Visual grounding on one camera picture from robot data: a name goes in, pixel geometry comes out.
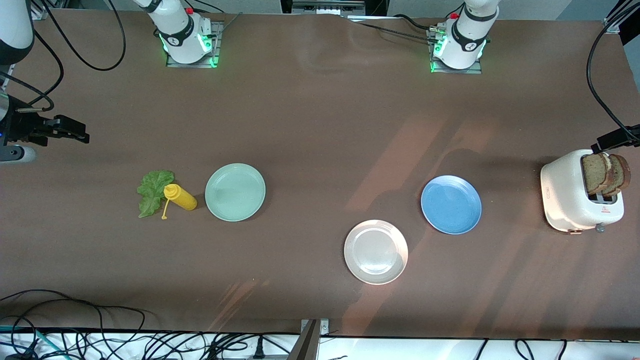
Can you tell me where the brown bread slice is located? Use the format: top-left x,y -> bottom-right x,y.
581,152 -> 612,196
602,154 -> 632,197

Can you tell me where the green lettuce leaf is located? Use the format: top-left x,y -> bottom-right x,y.
137,170 -> 176,219

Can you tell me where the yellow mustard squeeze bottle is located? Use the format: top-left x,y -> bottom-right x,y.
161,183 -> 198,221

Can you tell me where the beige plate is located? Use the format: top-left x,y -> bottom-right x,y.
344,219 -> 409,285

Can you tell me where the mint green plate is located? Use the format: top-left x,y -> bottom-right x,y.
205,163 -> 267,222

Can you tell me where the blue plate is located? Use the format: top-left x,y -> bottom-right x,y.
421,175 -> 483,235

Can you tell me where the white two-slot toaster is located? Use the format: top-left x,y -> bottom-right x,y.
540,149 -> 625,235

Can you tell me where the aluminium corner profile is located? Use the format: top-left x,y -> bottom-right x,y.
602,0 -> 640,35

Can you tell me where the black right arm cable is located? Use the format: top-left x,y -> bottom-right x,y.
35,0 -> 127,72

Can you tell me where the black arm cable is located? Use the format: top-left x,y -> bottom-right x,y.
586,0 -> 640,132
35,0 -> 127,72

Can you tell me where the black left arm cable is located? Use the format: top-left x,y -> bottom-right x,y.
586,0 -> 640,132

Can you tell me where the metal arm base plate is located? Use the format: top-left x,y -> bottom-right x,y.
429,27 -> 483,75
166,21 -> 223,68

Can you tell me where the long black loose cable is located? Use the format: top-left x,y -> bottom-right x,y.
0,289 -> 147,360

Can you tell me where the teal cable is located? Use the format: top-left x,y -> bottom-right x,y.
0,326 -> 56,360

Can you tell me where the black base supply cable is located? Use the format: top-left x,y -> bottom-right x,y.
347,14 -> 443,42

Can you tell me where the black equipment frame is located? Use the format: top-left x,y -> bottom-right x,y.
280,0 -> 390,16

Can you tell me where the aluminium frame post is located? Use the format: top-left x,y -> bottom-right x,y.
286,319 -> 331,360

